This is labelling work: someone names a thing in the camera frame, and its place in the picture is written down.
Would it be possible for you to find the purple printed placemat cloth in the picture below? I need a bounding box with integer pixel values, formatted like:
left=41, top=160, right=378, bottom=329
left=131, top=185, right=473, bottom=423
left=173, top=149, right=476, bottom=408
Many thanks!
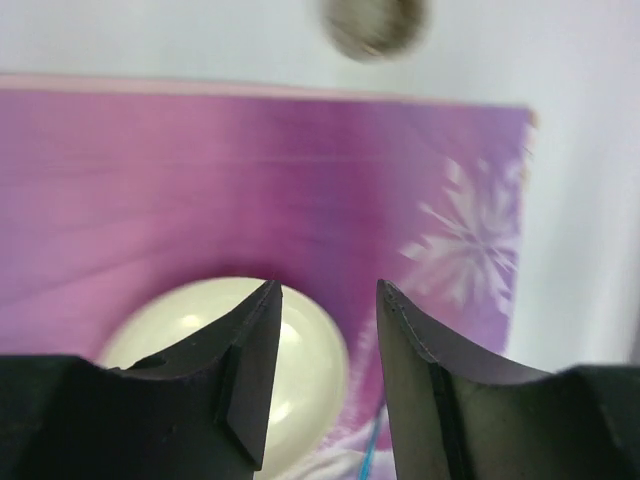
left=1, top=74, right=536, bottom=479

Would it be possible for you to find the blue metallic spoon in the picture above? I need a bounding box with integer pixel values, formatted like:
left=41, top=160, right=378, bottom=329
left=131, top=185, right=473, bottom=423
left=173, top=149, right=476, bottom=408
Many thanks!
left=357, top=411, right=382, bottom=480

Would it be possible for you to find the cream round plate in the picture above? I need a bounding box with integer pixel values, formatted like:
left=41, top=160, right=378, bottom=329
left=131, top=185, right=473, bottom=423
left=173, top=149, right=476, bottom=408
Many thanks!
left=98, top=277, right=348, bottom=479

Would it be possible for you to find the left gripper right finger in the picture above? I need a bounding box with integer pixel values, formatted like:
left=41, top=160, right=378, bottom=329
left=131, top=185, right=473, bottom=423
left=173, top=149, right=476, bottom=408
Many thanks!
left=376, top=280, right=639, bottom=479

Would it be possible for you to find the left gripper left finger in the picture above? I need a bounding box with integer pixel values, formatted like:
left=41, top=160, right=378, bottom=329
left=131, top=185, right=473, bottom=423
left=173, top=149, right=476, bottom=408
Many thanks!
left=1, top=281, right=282, bottom=479

